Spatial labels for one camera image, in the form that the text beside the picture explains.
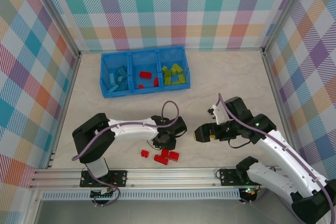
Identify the blue lego brick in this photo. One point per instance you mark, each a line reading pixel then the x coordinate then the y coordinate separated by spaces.
pixel 120 79
pixel 121 70
pixel 114 87
pixel 124 85
pixel 112 78

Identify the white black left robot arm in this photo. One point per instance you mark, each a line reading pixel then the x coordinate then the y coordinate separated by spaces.
pixel 131 129

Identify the blue three-compartment plastic bin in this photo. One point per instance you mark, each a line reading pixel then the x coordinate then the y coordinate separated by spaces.
pixel 173 53

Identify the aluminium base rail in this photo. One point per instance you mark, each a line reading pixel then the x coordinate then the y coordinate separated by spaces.
pixel 170 178

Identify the small green circuit board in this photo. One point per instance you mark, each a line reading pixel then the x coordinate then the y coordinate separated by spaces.
pixel 103 191

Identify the aluminium frame bar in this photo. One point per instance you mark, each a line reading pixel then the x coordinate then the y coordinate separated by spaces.
pixel 223 49

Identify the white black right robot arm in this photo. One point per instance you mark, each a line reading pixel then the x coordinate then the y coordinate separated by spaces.
pixel 278 153

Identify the aluminium frame post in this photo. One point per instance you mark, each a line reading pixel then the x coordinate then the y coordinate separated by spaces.
pixel 286 11
pixel 52 11

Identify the small notched red lego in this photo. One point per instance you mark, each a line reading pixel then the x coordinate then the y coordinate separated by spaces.
pixel 144 153

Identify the small circuit board with LEDs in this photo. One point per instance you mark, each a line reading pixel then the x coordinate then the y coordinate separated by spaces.
pixel 249 190

